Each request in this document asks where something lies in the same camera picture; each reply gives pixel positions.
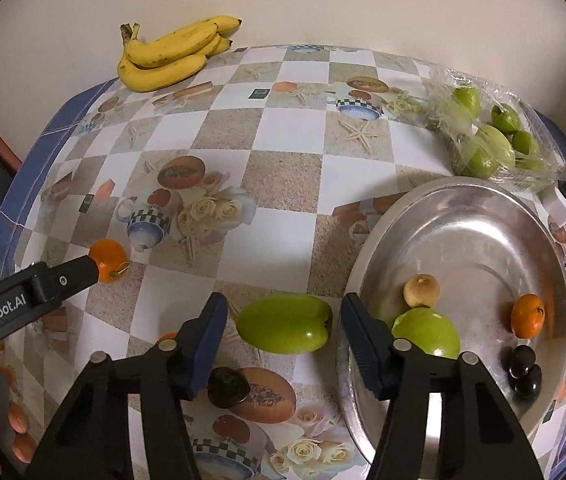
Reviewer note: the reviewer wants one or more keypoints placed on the large green fruit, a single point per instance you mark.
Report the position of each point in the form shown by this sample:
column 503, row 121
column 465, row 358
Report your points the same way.
column 283, row 327
column 425, row 330

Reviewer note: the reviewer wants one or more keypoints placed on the pile of small green fruits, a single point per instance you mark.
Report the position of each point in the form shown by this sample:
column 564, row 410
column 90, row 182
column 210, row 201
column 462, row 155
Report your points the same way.
column 505, row 117

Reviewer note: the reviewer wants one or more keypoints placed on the small tan fruit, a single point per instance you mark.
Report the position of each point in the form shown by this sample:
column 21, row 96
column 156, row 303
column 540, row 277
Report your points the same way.
column 420, row 290

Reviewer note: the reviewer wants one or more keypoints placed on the round metal plate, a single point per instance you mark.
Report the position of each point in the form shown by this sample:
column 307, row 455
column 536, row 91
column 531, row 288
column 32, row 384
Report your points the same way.
column 463, row 240

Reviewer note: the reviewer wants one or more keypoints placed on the orange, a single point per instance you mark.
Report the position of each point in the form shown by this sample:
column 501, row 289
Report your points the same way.
column 110, row 257
column 168, row 336
column 528, row 316

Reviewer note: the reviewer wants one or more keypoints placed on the yellow banana bunch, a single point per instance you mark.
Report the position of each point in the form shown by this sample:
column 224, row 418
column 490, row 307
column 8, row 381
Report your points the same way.
column 163, row 75

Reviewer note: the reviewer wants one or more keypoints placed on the clear plastic bag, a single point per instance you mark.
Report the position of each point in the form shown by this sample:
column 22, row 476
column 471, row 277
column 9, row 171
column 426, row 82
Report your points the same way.
column 443, row 110

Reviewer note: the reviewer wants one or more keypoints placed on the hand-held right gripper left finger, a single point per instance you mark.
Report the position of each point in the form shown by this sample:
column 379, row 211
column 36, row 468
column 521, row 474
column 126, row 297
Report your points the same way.
column 208, row 350

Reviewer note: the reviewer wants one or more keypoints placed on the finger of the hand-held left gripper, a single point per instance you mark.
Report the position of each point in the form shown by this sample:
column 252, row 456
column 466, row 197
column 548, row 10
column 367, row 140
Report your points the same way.
column 70, row 275

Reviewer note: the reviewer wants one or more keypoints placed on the dark purple plum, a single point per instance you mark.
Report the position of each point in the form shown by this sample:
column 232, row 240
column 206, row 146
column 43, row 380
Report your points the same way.
column 529, row 385
column 228, row 387
column 522, row 360

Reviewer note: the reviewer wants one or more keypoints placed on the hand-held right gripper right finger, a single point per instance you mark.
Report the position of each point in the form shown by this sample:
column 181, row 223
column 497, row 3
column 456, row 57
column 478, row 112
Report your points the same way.
column 363, row 350

